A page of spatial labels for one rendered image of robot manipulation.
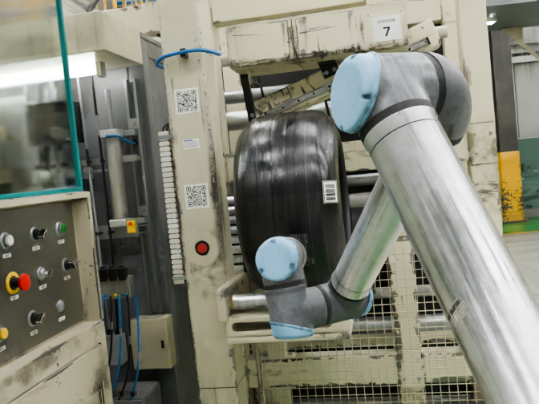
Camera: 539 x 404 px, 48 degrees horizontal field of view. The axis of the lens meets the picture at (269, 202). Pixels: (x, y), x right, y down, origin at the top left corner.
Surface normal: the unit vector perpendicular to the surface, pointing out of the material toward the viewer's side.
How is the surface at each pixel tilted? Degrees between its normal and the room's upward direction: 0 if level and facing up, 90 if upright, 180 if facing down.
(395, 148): 75
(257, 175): 70
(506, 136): 90
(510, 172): 90
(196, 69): 90
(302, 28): 90
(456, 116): 128
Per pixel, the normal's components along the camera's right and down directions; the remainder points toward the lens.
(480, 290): -0.41, -0.26
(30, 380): 0.98, -0.08
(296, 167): -0.20, -0.34
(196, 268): -0.18, 0.07
